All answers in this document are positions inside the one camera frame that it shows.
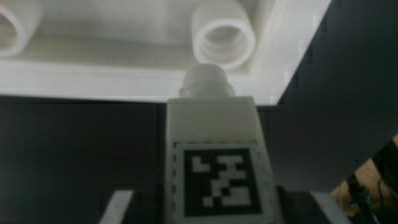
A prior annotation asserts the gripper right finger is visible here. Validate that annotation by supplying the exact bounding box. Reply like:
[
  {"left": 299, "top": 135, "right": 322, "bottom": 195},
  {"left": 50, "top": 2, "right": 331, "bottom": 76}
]
[{"left": 312, "top": 192, "right": 352, "bottom": 224}]

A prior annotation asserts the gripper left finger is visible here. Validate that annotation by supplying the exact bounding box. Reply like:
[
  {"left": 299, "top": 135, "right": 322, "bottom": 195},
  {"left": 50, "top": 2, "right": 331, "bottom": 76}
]
[{"left": 98, "top": 190, "right": 134, "bottom": 224}]

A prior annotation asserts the white leg with tag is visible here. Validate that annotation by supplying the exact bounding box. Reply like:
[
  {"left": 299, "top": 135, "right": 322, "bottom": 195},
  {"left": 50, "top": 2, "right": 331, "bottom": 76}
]
[{"left": 164, "top": 64, "right": 285, "bottom": 224}]

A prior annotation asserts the white square tabletop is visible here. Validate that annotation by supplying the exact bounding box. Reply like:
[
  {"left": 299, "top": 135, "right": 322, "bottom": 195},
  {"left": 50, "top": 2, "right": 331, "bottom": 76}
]
[{"left": 0, "top": 0, "right": 333, "bottom": 105}]

